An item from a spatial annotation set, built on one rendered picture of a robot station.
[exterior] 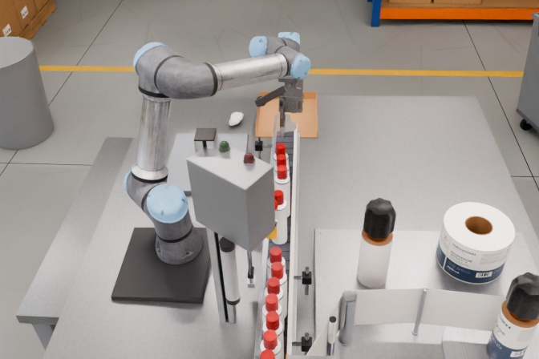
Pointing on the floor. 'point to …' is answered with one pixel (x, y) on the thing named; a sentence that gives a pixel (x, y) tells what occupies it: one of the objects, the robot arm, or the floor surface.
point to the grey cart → (530, 82)
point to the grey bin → (22, 96)
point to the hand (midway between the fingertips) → (281, 136)
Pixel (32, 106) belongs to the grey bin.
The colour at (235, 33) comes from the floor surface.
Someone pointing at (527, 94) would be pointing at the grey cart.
